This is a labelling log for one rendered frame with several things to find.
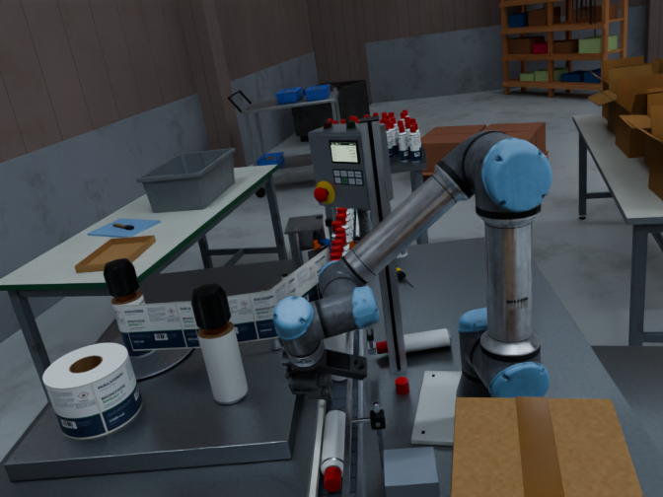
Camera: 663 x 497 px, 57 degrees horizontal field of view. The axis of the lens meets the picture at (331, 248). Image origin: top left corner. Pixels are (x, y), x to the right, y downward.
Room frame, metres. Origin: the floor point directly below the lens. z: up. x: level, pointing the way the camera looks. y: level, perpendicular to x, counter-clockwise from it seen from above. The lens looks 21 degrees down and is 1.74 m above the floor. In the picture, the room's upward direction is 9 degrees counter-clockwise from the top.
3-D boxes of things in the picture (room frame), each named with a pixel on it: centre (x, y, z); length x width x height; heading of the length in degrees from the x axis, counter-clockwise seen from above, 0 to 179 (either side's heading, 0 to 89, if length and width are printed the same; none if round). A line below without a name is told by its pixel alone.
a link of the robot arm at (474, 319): (1.19, -0.31, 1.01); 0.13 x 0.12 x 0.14; 5
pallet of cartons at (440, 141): (5.90, -1.60, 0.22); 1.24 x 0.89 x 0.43; 65
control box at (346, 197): (1.47, -0.08, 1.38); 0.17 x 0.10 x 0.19; 49
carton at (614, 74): (3.70, -1.95, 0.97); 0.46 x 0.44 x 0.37; 167
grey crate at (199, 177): (3.65, 0.77, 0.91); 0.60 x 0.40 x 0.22; 166
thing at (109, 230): (3.21, 1.10, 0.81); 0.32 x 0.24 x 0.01; 58
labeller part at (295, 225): (1.80, 0.07, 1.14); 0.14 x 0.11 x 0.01; 174
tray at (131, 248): (2.76, 1.01, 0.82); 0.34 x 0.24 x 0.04; 168
